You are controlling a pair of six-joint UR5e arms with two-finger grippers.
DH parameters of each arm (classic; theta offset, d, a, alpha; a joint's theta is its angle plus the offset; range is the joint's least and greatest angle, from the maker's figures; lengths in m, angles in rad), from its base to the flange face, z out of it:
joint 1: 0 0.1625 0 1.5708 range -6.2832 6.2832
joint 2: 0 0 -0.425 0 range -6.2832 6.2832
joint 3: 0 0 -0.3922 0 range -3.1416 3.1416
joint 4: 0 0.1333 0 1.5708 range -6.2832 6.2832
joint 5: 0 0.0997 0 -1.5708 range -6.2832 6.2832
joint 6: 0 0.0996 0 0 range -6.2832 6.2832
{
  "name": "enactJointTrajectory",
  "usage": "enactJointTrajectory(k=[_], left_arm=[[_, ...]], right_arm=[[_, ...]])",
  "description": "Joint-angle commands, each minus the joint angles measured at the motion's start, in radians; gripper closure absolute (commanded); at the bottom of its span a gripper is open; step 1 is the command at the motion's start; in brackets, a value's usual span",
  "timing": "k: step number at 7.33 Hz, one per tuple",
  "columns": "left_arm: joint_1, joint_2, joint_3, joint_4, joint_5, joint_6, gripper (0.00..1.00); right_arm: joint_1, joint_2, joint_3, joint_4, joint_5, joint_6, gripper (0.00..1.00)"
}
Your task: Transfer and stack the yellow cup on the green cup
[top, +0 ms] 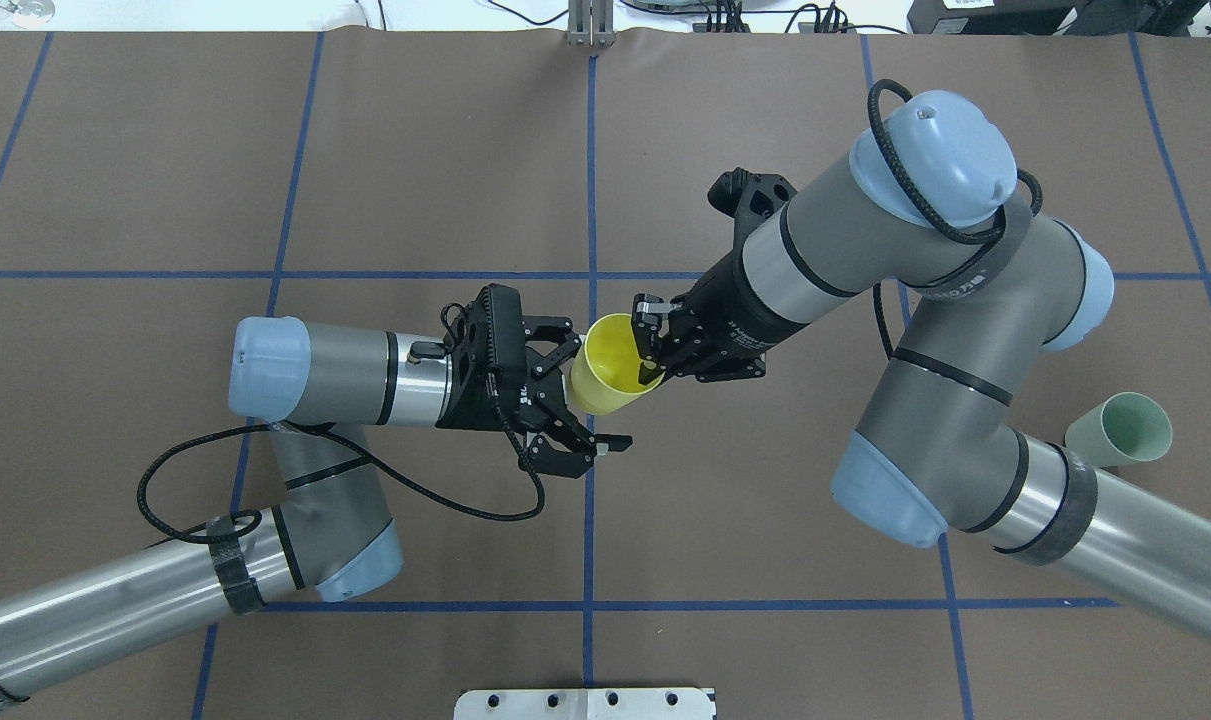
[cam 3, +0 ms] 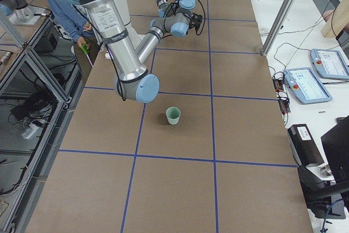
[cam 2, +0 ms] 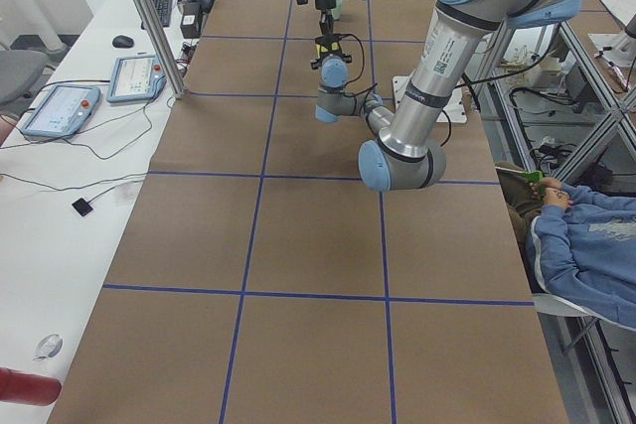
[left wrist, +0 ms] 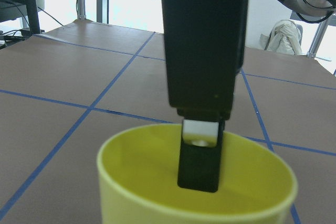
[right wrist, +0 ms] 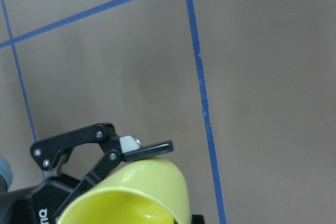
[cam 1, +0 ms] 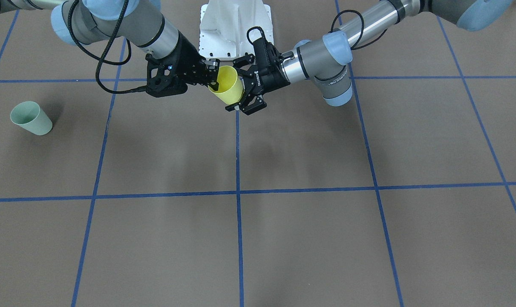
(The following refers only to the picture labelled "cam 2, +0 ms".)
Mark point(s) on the aluminium frame post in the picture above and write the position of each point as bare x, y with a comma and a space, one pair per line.
162, 48

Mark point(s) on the black computer mouse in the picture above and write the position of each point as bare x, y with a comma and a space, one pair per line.
122, 42

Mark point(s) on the black box with label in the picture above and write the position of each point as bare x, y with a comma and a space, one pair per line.
191, 20

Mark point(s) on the person in blue hoodie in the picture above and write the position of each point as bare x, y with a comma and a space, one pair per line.
579, 243

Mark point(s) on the yellow plastic cup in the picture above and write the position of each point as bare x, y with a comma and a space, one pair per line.
331, 49

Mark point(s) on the blue teach pendant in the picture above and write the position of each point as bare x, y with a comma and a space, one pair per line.
135, 78
62, 112

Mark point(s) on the grey office chair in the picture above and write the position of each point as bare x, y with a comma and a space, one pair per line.
26, 65

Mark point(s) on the small black square pad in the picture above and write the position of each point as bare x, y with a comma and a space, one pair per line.
82, 207

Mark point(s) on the green plastic cup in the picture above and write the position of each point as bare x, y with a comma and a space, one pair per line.
337, 10

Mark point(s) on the near blue teach pendant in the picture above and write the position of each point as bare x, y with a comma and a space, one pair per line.
62, 112

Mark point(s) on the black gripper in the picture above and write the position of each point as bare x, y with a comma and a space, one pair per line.
328, 40
325, 0

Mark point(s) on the red cylinder bottle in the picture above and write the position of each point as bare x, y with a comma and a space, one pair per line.
29, 389

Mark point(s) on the far blue teach pendant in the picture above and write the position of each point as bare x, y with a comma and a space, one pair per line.
135, 78

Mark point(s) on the green handled tool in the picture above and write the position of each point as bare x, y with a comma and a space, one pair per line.
533, 177

